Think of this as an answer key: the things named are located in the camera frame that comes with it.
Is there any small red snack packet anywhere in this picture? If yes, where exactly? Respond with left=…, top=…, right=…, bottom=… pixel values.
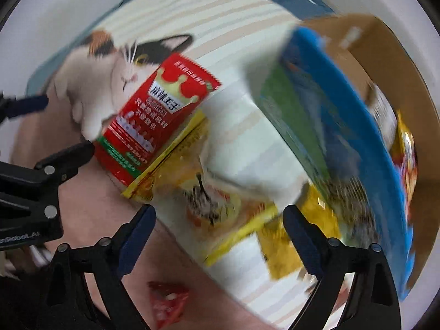
left=147, top=280, right=190, bottom=329

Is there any yellow orange snack packet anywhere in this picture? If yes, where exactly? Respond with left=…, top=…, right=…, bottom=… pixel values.
left=121, top=110, right=280, bottom=268

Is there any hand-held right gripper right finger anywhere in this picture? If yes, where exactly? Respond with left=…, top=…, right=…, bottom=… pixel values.
left=282, top=204, right=403, bottom=330

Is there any yellow chip packet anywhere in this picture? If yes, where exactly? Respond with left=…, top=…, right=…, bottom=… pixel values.
left=257, top=185, right=343, bottom=280

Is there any yellow instant noodle packet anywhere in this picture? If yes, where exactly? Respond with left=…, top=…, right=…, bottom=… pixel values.
left=389, top=109, right=419, bottom=221

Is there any cat printed blanket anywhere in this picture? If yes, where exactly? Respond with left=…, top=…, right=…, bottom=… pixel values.
left=14, top=0, right=331, bottom=330

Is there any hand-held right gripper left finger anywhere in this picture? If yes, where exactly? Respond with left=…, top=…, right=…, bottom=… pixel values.
left=45, top=204, right=157, bottom=330

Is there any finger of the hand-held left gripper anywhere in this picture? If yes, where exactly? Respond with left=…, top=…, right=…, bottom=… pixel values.
left=32, top=140, right=96, bottom=183
left=0, top=91, right=49, bottom=119

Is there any blue printed cardboard box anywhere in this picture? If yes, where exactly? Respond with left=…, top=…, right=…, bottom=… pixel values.
left=250, top=13, right=434, bottom=301

